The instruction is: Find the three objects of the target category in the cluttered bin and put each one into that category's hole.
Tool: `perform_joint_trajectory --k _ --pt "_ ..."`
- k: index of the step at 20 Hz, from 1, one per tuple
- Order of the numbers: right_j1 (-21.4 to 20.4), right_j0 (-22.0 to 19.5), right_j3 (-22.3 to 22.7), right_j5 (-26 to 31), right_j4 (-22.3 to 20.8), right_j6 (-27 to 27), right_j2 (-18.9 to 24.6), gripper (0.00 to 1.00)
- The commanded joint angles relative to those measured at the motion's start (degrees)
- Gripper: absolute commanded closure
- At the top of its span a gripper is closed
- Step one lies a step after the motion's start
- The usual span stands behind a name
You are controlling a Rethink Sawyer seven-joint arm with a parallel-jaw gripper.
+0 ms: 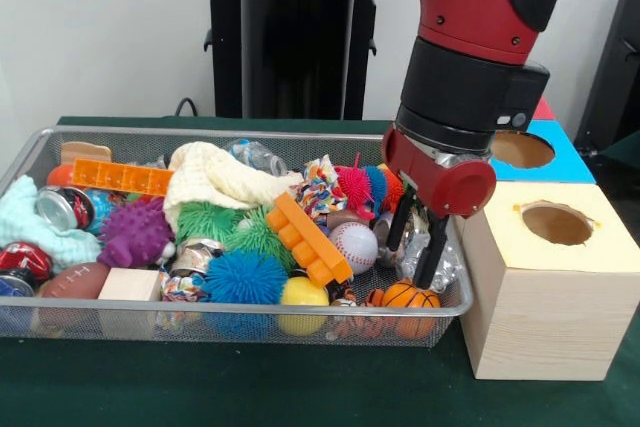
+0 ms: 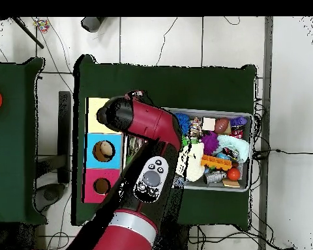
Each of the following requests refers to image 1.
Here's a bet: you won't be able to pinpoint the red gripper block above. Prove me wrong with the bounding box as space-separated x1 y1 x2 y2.
383 125 498 290

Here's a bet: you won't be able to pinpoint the orange toy brick round studs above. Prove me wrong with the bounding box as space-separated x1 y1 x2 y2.
266 192 354 288

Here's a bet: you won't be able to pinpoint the wooden box three holes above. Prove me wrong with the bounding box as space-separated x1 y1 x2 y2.
455 97 640 382

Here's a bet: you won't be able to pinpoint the clear shallow mesh bin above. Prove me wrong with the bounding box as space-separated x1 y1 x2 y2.
0 125 474 348

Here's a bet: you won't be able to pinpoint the small orange basketball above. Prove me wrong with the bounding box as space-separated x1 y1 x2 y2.
381 280 442 338

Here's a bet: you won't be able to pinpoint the white baseball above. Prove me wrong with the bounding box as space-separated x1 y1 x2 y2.
328 221 379 275

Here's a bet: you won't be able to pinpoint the yellow ball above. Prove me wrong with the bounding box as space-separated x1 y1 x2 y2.
279 276 331 336

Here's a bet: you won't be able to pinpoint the green spiky ball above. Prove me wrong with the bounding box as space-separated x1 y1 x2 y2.
228 207 296 270
176 201 237 246

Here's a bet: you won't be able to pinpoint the blue spiky ball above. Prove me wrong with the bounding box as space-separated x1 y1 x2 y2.
203 251 289 340

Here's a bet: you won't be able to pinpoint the dark green table cloth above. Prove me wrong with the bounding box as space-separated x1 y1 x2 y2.
0 115 640 427

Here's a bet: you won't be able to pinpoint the cream knitted cloth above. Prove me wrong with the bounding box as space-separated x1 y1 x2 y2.
162 141 301 233

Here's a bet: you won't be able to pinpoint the purple spiky ball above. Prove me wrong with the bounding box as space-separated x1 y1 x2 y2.
97 197 176 270

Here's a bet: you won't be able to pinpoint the long flat orange toy brick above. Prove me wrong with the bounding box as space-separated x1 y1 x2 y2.
70 158 174 197

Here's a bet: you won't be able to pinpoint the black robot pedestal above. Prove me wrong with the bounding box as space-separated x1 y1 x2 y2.
193 0 401 120

